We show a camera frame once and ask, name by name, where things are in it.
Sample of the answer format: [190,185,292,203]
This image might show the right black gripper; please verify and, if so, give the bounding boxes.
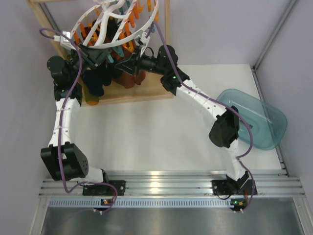
[115,47,166,78]

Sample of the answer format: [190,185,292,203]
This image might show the aluminium mounting rail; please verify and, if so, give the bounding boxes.
[39,170,305,209]

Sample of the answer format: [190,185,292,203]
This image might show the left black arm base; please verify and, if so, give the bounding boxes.
[83,180,126,207]

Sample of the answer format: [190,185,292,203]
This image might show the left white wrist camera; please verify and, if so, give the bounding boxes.
[53,31,75,50]

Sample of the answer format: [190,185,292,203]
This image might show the teal plastic basin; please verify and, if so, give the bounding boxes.
[217,89,288,150]

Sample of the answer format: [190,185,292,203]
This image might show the wooden hanger rack frame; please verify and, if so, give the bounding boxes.
[27,0,172,106]

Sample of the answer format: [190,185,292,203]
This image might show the white oval clip hanger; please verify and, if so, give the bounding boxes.
[70,0,159,50]

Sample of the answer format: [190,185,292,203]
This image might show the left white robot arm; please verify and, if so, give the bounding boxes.
[40,44,111,194]

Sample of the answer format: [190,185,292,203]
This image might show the navy patterned hanging sock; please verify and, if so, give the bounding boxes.
[82,65,112,97]

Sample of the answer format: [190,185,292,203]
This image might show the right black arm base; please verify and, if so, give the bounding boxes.
[212,179,258,213]

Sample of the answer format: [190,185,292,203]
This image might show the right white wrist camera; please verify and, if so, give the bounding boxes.
[135,32,150,56]

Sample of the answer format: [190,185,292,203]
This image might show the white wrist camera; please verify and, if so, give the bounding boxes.
[53,31,75,50]
[135,32,150,56]

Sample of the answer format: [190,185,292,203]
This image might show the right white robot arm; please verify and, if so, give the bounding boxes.
[115,45,249,195]

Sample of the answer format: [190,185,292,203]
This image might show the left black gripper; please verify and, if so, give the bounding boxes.
[68,43,112,82]

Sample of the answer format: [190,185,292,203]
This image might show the brown hanging socks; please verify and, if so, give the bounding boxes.
[107,47,146,89]

